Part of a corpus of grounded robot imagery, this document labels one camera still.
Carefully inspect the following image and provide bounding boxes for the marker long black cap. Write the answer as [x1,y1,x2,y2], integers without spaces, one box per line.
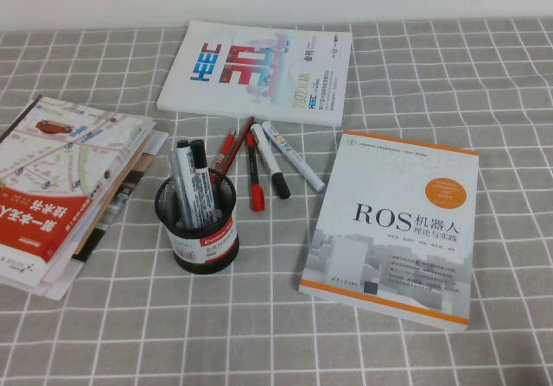
[188,138,222,224]

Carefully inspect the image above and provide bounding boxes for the white booklet black logo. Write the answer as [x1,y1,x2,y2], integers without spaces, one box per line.
[0,247,87,303]

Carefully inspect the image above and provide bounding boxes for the brochure with brown photo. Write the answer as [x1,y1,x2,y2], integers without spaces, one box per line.
[71,130,169,263]

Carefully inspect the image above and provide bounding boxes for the red gel pen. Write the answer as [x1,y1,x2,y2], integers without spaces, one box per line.
[209,129,238,187]

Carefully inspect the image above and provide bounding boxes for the grey marker pen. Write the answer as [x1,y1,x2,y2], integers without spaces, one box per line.
[167,149,194,230]

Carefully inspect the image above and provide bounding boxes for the red marker pen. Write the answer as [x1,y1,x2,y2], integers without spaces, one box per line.
[244,131,267,212]

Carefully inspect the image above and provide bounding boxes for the white HEEC magazine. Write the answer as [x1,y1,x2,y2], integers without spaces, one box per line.
[156,19,353,127]

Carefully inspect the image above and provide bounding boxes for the thin red pencil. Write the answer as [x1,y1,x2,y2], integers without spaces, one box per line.
[213,116,256,187]

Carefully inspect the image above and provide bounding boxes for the white paint marker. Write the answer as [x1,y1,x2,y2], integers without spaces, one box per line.
[261,120,327,193]

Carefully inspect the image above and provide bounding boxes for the white marker short black cap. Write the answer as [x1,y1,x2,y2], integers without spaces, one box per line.
[175,138,208,228]

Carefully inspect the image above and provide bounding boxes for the black mesh pen holder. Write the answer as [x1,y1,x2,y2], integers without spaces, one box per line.
[154,168,241,275]

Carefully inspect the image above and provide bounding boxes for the white orange ROS textbook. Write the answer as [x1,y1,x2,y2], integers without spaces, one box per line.
[297,130,480,333]

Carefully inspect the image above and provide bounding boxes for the stack of books with map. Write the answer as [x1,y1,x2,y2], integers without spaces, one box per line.
[0,95,156,275]

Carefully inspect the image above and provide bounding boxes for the grey checked tablecloth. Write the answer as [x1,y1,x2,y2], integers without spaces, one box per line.
[0,18,553,386]

